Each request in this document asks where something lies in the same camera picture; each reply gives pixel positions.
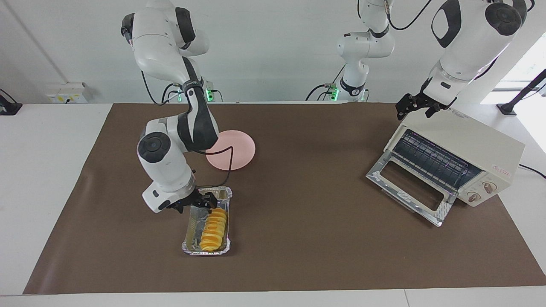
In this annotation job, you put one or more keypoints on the brown table mat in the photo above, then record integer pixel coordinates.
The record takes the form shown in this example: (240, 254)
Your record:
(324, 247)

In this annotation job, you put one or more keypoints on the pink round plate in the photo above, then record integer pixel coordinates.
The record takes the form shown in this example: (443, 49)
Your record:
(241, 149)

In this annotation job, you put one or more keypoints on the cream toaster oven body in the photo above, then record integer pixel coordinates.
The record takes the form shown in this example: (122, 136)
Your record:
(477, 140)

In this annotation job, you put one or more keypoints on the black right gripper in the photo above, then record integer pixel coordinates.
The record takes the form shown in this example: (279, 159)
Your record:
(194, 197)

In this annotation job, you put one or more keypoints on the golden ridged bread loaf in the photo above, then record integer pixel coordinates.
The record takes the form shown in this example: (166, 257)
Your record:
(213, 232)

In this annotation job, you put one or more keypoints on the black desk stand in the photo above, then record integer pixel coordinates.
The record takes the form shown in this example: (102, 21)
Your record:
(522, 93)

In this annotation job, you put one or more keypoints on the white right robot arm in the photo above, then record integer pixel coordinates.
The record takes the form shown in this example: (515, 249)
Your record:
(166, 166)

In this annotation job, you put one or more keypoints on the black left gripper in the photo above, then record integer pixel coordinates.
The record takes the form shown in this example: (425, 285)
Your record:
(426, 101)

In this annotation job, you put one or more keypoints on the aluminium foil baking tray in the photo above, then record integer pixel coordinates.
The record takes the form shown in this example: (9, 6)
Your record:
(194, 230)

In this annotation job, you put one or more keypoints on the black table clamp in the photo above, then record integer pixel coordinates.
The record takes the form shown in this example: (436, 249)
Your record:
(9, 106)

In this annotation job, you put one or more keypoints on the bright window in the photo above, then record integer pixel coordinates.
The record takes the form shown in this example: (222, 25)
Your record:
(524, 55)

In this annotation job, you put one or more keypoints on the cream oven knob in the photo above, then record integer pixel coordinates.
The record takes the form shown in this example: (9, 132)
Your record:
(474, 197)
(489, 186)

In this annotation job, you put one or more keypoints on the glass oven door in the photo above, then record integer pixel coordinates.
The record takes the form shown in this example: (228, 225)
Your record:
(409, 202)

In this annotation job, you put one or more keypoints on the white wall power outlet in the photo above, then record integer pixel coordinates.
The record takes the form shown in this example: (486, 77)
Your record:
(68, 93)

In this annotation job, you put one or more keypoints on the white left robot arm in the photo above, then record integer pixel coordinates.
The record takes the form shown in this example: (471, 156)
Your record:
(465, 42)

